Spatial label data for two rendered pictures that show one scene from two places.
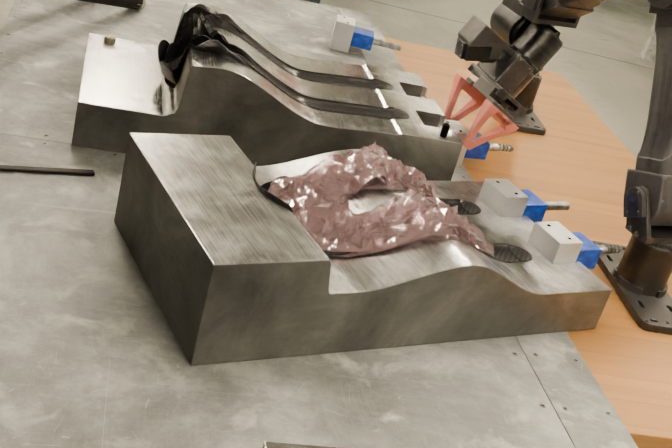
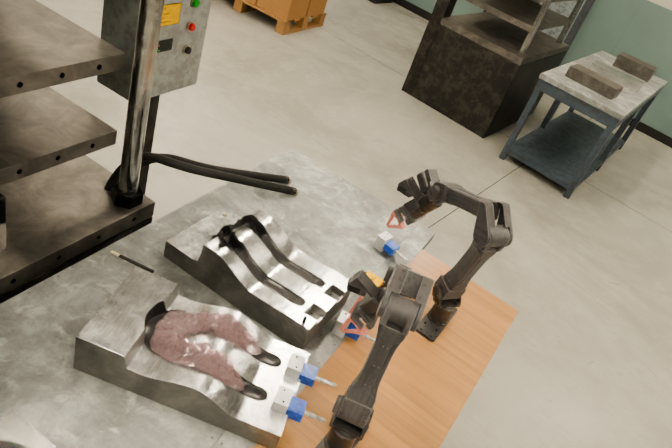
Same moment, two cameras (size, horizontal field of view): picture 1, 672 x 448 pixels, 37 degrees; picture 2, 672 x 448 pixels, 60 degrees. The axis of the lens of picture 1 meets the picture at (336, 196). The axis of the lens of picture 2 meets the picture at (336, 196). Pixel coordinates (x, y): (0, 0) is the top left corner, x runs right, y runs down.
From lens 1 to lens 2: 1.04 m
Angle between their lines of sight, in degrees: 32
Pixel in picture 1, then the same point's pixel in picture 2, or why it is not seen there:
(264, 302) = (98, 359)
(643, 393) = not seen: outside the picture
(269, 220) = (128, 328)
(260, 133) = (227, 283)
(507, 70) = (365, 303)
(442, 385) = (156, 430)
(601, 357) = not seen: outside the picture
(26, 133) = (153, 244)
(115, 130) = (177, 257)
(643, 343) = not seen: outside the picture
